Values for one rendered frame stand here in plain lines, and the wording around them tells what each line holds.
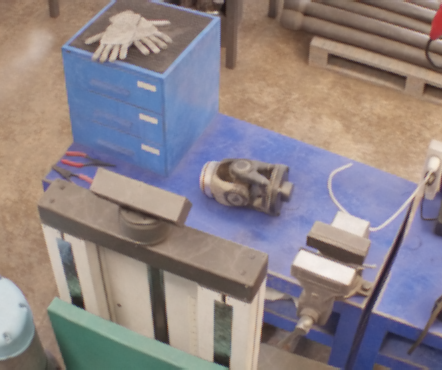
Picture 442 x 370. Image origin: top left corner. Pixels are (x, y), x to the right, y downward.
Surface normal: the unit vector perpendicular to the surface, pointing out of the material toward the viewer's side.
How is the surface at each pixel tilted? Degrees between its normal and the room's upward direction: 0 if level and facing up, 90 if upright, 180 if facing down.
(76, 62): 90
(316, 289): 65
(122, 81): 90
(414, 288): 0
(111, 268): 90
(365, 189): 0
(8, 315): 5
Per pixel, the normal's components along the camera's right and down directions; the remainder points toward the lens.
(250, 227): 0.02, -0.70
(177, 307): -0.40, 0.65
